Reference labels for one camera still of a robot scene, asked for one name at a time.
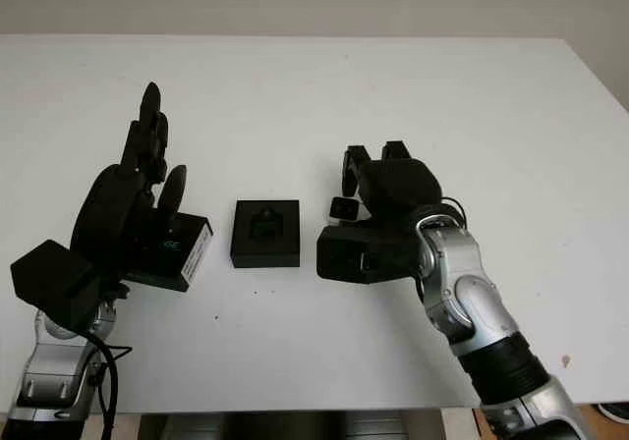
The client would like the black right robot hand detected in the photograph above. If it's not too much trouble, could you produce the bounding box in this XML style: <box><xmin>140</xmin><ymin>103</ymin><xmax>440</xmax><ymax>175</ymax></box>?
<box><xmin>337</xmin><ymin>139</ymin><xmax>443</xmax><ymax>221</ymax></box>

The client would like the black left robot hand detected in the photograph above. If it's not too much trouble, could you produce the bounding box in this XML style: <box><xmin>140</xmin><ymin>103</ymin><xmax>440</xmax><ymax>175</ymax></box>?
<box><xmin>68</xmin><ymin>82</ymin><xmax>191</xmax><ymax>284</ymax></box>

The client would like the small silver black camera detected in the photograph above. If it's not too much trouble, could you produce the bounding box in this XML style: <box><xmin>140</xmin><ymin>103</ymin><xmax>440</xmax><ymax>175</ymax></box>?
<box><xmin>327</xmin><ymin>196</ymin><xmax>363</xmax><ymax>224</ymax></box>

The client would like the black RealSense box lid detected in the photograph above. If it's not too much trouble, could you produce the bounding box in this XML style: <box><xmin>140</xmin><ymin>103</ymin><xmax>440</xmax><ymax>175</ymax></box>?
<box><xmin>125</xmin><ymin>211</ymin><xmax>215</xmax><ymax>293</ymax></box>

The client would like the grey robot torso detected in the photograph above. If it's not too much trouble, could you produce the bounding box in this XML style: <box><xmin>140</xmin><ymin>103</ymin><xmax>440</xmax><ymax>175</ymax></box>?
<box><xmin>137</xmin><ymin>410</ymin><xmax>443</xmax><ymax>440</ymax></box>

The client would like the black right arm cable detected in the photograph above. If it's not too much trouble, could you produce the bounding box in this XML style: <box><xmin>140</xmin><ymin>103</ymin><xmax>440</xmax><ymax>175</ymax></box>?
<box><xmin>439</xmin><ymin>195</ymin><xmax>468</xmax><ymax>225</ymax></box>

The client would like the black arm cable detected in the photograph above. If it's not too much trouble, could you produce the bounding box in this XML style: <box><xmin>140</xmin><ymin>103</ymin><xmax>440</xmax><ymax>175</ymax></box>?
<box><xmin>439</xmin><ymin>195</ymin><xmax>468</xmax><ymax>225</ymax></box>
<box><xmin>86</xmin><ymin>331</ymin><xmax>134</xmax><ymax>440</ymax></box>

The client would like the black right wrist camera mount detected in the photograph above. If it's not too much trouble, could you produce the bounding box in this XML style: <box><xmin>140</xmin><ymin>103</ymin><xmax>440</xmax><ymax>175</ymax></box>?
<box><xmin>315</xmin><ymin>218</ymin><xmax>424</xmax><ymax>285</ymax></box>

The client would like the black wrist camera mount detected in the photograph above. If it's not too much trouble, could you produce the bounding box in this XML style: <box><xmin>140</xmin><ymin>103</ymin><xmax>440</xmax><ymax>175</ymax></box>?
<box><xmin>315</xmin><ymin>218</ymin><xmax>424</xmax><ymax>285</ymax></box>
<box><xmin>9</xmin><ymin>240</ymin><xmax>107</xmax><ymax>333</ymax></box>

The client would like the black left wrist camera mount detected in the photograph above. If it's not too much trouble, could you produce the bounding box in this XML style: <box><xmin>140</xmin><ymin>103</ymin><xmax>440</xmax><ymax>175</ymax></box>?
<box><xmin>9</xmin><ymin>240</ymin><xmax>107</xmax><ymax>333</ymax></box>

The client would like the black camera box base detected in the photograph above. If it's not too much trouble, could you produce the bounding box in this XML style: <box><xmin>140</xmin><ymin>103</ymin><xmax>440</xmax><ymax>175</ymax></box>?
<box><xmin>229</xmin><ymin>198</ymin><xmax>302</xmax><ymax>270</ymax></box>

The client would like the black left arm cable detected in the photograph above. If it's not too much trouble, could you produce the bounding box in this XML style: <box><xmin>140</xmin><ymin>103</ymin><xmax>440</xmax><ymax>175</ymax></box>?
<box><xmin>86</xmin><ymin>331</ymin><xmax>134</xmax><ymax>440</ymax></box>

